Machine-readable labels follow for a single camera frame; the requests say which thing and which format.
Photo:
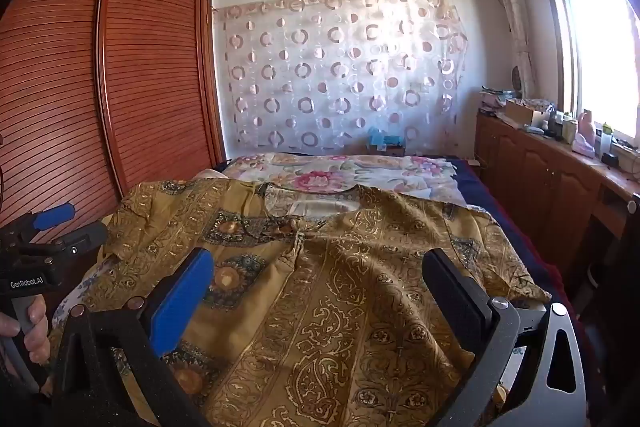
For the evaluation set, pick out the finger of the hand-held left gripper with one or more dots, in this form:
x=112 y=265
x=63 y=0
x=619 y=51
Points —
x=85 y=239
x=52 y=216

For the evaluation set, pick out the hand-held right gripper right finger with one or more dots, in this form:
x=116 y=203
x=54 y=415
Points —
x=452 y=292

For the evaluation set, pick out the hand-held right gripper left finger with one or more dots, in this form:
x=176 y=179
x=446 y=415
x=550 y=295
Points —
x=182 y=297

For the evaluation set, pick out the gold patterned garment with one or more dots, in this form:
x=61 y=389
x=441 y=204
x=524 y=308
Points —
x=325 y=297

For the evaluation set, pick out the person's left hand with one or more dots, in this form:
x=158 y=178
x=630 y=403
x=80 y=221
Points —
x=36 y=332

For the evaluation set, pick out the floral bed quilt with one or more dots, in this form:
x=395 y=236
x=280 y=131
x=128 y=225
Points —
x=472 y=187

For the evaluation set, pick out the wooden cabinet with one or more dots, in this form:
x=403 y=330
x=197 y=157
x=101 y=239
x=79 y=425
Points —
x=540 y=177

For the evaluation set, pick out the wooden slatted wardrobe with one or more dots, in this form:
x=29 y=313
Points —
x=125 y=82

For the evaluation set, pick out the brown box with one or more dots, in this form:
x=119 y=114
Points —
x=389 y=150

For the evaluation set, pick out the black chair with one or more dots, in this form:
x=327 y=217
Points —
x=615 y=282

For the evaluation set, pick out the blue plastic bag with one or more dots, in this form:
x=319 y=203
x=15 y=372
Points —
x=382 y=138

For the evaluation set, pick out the pink floral blanket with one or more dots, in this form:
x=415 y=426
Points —
x=320 y=177

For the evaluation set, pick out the cardboard box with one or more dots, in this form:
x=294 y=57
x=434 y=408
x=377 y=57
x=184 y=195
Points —
x=522 y=112

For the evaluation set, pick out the pink wipes pack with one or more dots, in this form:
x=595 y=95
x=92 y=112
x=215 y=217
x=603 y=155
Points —
x=583 y=148

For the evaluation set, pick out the pile of patterned cloths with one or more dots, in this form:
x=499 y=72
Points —
x=495 y=99

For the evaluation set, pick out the round silver knob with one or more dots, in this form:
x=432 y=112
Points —
x=633 y=205

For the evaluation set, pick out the pink bottle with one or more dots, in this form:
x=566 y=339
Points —
x=586 y=124

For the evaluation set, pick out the green-capped bottle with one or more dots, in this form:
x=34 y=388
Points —
x=606 y=137

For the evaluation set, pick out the brown hanging fan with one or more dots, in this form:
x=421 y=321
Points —
x=516 y=79

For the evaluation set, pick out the sheer circle-patterned curtain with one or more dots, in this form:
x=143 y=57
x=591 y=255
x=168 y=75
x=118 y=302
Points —
x=340 y=72

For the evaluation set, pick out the beige window curtain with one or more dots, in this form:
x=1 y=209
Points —
x=515 y=17

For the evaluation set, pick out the wooden framed window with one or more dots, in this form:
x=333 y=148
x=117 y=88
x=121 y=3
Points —
x=600 y=47

